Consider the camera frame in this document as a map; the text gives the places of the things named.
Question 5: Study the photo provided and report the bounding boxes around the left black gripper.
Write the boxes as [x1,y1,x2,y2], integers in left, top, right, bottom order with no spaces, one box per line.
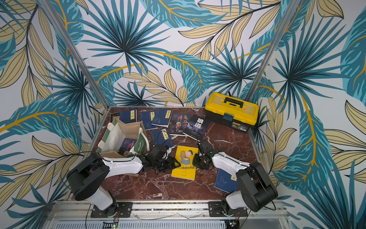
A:
[153,156,181,173]

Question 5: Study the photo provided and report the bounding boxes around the yellow book cartoon figure cover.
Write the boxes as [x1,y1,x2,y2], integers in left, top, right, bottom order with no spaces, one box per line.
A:
[171,146,198,180]

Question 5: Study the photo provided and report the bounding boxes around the green beige canvas bag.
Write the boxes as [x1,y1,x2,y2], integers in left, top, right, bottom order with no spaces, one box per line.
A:
[96,119,150,177]

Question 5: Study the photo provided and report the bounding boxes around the dark book old man front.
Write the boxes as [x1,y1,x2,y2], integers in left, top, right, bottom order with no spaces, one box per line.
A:
[118,138,137,157]

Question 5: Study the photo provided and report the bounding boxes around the dark book old man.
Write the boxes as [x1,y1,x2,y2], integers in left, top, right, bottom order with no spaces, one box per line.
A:
[169,113,191,136]
[118,138,137,157]

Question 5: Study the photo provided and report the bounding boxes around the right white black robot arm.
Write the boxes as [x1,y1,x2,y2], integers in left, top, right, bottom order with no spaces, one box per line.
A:
[193,141,278,216]

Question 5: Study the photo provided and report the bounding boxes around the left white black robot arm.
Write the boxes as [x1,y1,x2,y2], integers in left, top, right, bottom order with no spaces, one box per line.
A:
[66,145,181,217]

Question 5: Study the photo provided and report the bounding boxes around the blue book centre table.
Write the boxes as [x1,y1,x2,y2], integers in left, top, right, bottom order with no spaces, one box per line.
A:
[151,128,175,148]

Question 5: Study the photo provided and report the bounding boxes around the blue book front right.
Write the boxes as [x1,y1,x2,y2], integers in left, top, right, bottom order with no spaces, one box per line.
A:
[214,169,239,193]

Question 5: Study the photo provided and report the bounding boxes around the blue book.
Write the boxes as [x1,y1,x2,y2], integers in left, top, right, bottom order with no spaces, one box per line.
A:
[140,111,158,131]
[152,108,173,127]
[119,109,137,124]
[214,169,239,193]

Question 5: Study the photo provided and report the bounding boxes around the black wolf cover book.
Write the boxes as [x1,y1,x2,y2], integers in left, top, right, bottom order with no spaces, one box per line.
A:
[183,114,211,142]

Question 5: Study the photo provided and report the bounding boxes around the blue book back middle right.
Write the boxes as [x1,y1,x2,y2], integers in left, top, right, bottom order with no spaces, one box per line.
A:
[152,108,173,127]

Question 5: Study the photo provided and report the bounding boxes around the blue book back middle left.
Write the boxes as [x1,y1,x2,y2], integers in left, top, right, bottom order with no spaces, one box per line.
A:
[140,111,158,131]

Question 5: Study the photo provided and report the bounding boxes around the dark book old man back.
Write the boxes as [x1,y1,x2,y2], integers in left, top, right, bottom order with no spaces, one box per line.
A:
[169,113,191,136]

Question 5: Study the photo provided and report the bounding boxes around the yellow black toolbox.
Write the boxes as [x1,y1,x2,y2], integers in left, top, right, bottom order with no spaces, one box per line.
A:
[205,93,259,132]

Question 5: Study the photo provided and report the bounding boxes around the brown cover book back left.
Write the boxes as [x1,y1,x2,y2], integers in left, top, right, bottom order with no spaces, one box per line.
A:
[110,112,120,123]

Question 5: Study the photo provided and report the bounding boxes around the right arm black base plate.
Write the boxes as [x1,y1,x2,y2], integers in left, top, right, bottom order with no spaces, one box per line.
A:
[208,201,248,217]

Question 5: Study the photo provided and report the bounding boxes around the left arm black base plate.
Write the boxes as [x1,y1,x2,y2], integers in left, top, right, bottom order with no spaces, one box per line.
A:
[91,202,132,218]

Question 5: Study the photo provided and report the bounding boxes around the front aluminium rail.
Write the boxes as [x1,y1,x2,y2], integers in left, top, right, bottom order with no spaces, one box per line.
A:
[43,200,294,229]

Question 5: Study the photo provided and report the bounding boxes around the right metal frame post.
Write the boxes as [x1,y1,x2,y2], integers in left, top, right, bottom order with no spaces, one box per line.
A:
[245,0,300,102]

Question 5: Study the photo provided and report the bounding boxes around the metal frame post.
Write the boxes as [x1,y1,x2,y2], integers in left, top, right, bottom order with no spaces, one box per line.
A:
[39,0,109,110]
[245,0,300,102]

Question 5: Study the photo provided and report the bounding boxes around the left metal frame post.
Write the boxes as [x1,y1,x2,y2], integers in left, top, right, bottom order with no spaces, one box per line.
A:
[39,0,109,110]

